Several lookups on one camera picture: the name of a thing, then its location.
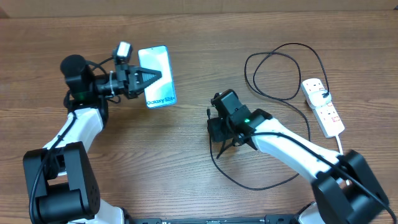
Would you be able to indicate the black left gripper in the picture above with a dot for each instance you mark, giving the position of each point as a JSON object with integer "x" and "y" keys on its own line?
{"x": 130, "y": 77}

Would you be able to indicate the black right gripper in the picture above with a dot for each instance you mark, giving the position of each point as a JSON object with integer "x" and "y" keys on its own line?
{"x": 217, "y": 130}

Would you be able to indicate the blue Galaxy smartphone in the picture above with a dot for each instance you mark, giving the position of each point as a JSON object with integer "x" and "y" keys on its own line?
{"x": 161, "y": 92}

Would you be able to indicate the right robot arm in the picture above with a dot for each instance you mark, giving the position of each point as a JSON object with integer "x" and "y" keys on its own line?
{"x": 345, "y": 188}

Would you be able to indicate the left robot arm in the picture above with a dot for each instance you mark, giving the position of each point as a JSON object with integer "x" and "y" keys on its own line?
{"x": 61, "y": 184}

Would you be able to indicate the white charger plug adapter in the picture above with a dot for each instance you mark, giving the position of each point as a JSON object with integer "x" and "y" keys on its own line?
{"x": 316, "y": 99}

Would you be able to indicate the white power strip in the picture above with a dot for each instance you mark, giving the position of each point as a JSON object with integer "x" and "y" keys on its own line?
{"x": 327, "y": 116}

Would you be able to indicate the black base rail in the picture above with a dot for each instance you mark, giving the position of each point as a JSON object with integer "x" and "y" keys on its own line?
{"x": 267, "y": 219}

